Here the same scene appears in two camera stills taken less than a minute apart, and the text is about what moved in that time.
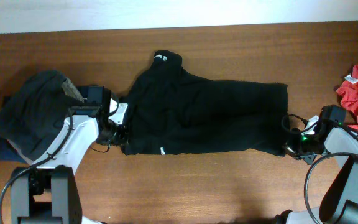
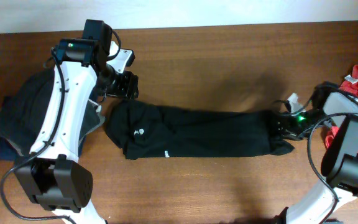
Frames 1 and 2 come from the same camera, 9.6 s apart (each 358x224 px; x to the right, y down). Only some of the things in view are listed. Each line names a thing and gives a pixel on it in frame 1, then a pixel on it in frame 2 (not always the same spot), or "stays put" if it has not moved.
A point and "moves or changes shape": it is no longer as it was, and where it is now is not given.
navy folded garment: (5, 152) stays put
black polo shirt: (171, 110) moves or changes shape
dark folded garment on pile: (32, 115) stays put
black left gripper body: (117, 134) → (115, 83)
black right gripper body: (302, 146) → (293, 126)
